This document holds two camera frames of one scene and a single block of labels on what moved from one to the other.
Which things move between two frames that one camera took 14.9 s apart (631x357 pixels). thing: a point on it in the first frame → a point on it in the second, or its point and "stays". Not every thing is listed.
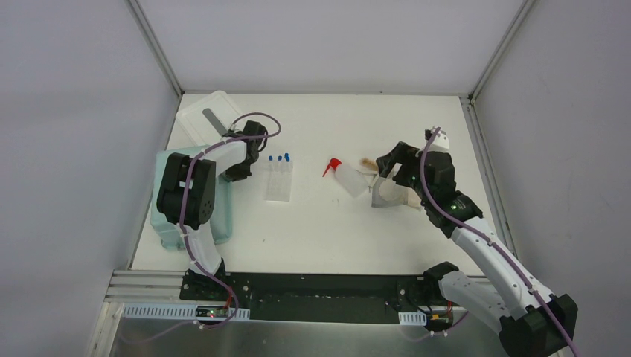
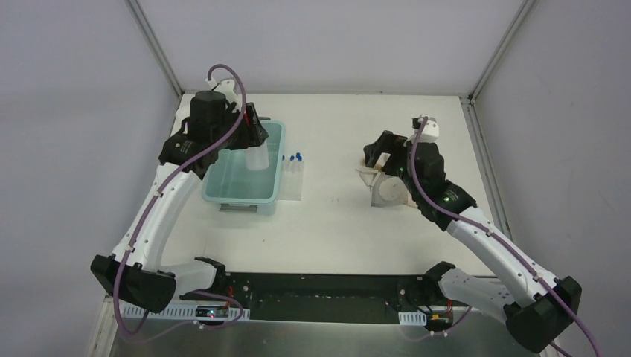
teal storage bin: x=168 y=234 → x=232 y=186
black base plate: x=312 y=298 stays
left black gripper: x=236 y=170 → x=253 y=131
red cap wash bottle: x=349 y=179 → x=257 y=158
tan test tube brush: x=371 y=163 stays
